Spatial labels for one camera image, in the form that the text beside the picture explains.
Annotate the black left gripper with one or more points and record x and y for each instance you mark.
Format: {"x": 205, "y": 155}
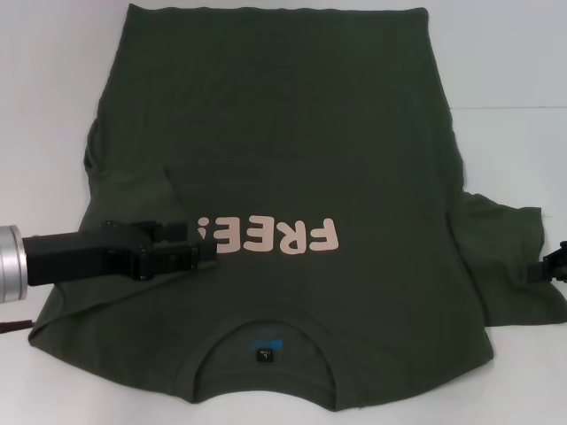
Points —
{"x": 84, "y": 252}

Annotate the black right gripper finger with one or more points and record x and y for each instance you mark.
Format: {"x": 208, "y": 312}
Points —
{"x": 542, "y": 271}
{"x": 559, "y": 254}

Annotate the dark green FREE t-shirt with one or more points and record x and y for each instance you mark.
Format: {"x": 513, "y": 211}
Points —
{"x": 310, "y": 146}

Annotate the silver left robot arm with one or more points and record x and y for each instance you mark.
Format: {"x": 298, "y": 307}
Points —
{"x": 11, "y": 265}

